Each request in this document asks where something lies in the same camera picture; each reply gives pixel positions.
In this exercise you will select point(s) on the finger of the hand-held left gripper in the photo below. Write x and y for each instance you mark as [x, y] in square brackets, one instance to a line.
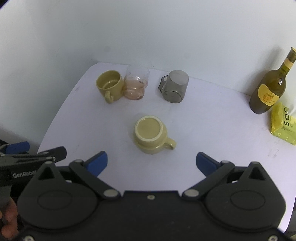
[18, 147]
[56, 153]

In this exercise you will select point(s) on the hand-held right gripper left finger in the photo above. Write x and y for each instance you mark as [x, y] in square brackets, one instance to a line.
[99, 162]

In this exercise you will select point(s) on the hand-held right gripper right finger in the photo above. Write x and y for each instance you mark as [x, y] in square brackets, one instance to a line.
[205, 162]

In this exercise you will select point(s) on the olive mug with pale base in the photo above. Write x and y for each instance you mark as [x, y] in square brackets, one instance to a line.
[149, 135]

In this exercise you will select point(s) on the smoked grey plastic cup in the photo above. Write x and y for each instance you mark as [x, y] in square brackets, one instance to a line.
[174, 87]

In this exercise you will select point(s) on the person's left hand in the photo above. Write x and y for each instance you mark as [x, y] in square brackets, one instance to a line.
[9, 215]

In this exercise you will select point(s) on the yellow tissue packet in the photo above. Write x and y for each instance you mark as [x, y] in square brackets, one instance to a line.
[284, 124]

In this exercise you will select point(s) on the clear pink drinking glass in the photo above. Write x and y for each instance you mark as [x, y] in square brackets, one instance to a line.
[136, 82]

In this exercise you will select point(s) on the olive glass wine bottle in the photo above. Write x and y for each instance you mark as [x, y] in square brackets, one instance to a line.
[269, 89]

